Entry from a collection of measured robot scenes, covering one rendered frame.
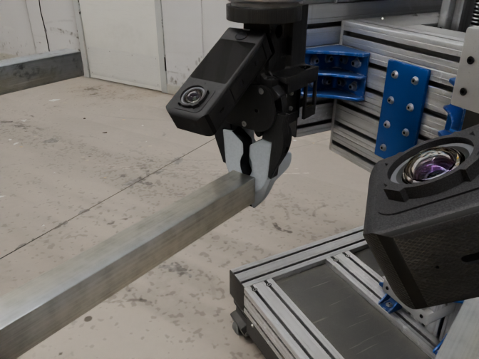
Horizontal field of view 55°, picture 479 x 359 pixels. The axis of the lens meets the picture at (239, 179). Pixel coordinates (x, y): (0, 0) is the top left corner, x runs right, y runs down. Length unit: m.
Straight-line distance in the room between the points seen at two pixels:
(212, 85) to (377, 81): 0.51
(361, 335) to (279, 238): 0.77
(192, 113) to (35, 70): 0.25
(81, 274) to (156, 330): 1.17
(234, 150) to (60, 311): 0.24
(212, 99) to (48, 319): 0.21
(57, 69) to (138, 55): 3.33
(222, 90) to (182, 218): 0.12
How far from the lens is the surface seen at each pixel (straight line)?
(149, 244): 0.38
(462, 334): 0.34
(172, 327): 1.53
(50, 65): 0.58
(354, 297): 1.34
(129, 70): 4.03
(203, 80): 0.41
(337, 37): 0.93
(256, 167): 0.47
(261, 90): 0.43
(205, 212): 0.42
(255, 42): 0.42
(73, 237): 2.01
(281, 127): 0.44
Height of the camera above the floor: 1.08
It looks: 27 degrees down
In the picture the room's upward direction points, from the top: straight up
